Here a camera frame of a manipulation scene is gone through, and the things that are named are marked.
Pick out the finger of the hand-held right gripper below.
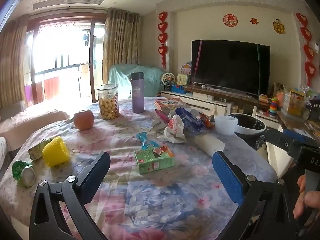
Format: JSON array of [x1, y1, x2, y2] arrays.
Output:
[[282, 129, 315, 145], [265, 129, 304, 153]]

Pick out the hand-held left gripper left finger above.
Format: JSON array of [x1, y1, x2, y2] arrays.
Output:
[[29, 151, 111, 240]]

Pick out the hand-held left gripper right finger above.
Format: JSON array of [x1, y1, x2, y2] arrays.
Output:
[[212, 151, 297, 240]]

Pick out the black trash bin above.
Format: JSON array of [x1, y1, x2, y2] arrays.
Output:
[[227, 113, 267, 150]]

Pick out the white tissue roll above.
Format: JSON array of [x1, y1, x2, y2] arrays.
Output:
[[194, 134, 225, 155]]

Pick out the orange snack bag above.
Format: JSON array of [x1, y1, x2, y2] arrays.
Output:
[[199, 112, 216, 128]]

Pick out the green snack wrapper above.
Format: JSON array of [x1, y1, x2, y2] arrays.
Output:
[[28, 138, 53, 160]]

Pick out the green and red carton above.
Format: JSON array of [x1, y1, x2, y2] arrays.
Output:
[[134, 147, 175, 175]]

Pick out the blue bone-shaped packet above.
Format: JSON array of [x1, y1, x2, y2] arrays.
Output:
[[136, 132, 160, 150]]

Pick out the blue snack bag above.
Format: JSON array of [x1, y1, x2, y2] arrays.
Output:
[[175, 107, 205, 132]]

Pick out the green can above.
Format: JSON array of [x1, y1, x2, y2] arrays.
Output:
[[12, 160, 37, 188]]

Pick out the white plastic bag red print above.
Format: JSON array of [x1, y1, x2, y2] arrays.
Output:
[[157, 114, 187, 143]]

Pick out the white printed wrapper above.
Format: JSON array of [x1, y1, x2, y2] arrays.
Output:
[[149, 116, 170, 133]]

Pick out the pink paddle-shaped snack packet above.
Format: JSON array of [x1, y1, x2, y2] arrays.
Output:
[[154, 109, 171, 123]]

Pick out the person's right hand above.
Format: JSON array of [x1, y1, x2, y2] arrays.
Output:
[[293, 174, 320, 219]]

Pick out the stack of booklets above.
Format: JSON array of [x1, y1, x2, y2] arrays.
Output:
[[306, 120, 320, 132]]

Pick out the rainbow stacking rings toy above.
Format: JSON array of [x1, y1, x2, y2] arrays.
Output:
[[269, 97, 280, 117]]

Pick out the black box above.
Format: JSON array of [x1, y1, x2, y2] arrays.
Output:
[[305, 97, 320, 123]]

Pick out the colourful printed box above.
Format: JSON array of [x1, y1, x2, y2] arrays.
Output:
[[284, 90, 306, 117]]

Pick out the brown gift bag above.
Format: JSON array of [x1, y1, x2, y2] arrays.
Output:
[[273, 83, 288, 100]]

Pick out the red apple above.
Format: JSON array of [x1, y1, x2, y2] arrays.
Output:
[[73, 109, 95, 131]]

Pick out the white television cabinet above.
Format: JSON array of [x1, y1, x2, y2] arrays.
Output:
[[160, 85, 283, 130]]

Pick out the glass jar of snack balls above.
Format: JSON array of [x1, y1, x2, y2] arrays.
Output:
[[96, 83, 120, 120]]

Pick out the pink sofa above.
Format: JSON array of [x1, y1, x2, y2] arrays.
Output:
[[0, 100, 72, 153]]

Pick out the black flat television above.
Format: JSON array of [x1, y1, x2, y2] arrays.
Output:
[[191, 39, 271, 97]]

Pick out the book on table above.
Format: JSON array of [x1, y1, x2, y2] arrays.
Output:
[[153, 97, 190, 111]]

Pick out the purple thermos bottle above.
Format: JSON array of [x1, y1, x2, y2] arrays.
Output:
[[131, 72, 145, 114]]

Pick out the teal furniture cover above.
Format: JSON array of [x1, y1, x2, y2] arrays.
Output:
[[108, 64, 164, 99]]

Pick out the blue toy tray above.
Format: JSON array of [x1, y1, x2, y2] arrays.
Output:
[[171, 84, 193, 95]]

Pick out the yellow green toy phone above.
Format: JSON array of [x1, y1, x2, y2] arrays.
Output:
[[176, 74, 189, 86]]

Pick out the pink toy house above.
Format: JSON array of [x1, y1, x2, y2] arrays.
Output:
[[180, 62, 192, 76]]

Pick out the toy ferris wheel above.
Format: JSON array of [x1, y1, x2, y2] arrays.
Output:
[[161, 72, 175, 92]]

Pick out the sliding glass door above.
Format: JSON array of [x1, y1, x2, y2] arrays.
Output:
[[24, 14, 107, 104]]

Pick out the beige patterned curtain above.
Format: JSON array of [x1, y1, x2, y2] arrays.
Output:
[[102, 8, 140, 98], [0, 14, 32, 110]]

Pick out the ceiling air vent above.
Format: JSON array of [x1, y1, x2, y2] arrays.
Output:
[[32, 0, 104, 10]]

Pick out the red heart ornament string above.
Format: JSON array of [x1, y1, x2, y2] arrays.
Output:
[[157, 11, 168, 69], [296, 12, 317, 87]]

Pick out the gold figure wall decal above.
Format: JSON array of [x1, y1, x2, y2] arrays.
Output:
[[272, 19, 286, 34]]

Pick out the round red wall decal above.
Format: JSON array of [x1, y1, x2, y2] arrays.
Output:
[[223, 14, 238, 27]]

